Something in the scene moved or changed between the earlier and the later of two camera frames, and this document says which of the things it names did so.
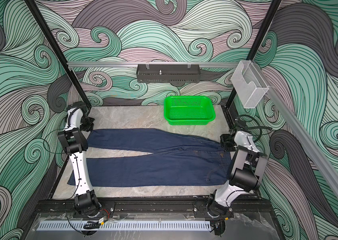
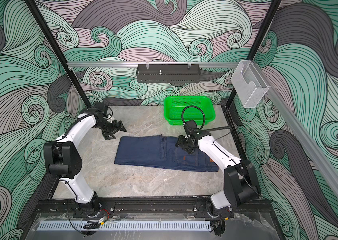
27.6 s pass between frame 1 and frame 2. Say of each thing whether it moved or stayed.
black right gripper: moved
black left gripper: moved
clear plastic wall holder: stayed
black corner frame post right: stayed
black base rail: stayed
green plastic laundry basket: stayed
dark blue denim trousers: moved
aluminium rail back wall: stayed
